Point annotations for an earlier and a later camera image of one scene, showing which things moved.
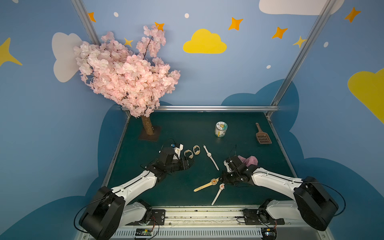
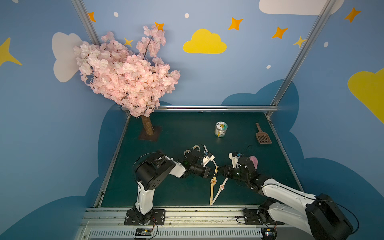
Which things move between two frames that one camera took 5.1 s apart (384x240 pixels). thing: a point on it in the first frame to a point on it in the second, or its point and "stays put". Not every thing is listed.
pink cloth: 250,160 stays put
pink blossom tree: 137,80 stays put
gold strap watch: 213,182 to 213,182
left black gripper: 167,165 to 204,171
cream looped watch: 197,151 stays put
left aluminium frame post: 86,21 stays put
